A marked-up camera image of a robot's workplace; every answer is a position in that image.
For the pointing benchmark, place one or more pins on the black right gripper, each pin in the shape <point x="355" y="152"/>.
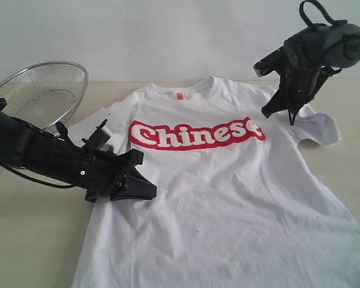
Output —
<point x="281" y="105"/>

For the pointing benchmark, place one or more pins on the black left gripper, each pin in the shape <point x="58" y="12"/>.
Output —
<point x="115" y="178"/>

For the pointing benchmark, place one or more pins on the white t-shirt red lettering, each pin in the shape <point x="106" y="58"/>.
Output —
<point x="236" y="204"/>

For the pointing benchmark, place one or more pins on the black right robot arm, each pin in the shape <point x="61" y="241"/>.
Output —
<point x="306" y="61"/>

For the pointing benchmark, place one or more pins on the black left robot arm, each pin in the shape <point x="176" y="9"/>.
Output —
<point x="23" y="145"/>

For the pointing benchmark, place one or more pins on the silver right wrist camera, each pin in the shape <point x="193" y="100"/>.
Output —
<point x="272" y="62"/>

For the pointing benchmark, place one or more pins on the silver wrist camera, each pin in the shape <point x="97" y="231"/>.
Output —
<point x="98" y="140"/>
<point x="272" y="62"/>

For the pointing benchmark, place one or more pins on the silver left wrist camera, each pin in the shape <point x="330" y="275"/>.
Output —
<point x="98" y="140"/>

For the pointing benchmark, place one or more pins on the metal wire mesh basket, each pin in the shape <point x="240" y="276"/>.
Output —
<point x="45" y="93"/>

